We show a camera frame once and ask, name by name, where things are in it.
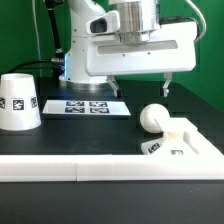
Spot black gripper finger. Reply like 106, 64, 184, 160
107, 76, 121, 98
162, 72, 173, 97

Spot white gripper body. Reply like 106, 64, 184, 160
85, 22, 197, 76

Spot white lamp base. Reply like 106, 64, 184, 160
141, 131, 197, 157

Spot white lamp shade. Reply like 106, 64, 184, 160
0, 73, 41, 131

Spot white marker sheet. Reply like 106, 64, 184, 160
43, 100, 130, 116

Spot black cable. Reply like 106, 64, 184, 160
6, 0, 68, 75

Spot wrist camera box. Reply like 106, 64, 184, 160
86, 10, 120, 35

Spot white L-shaped boundary frame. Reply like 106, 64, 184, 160
0, 118, 224, 182

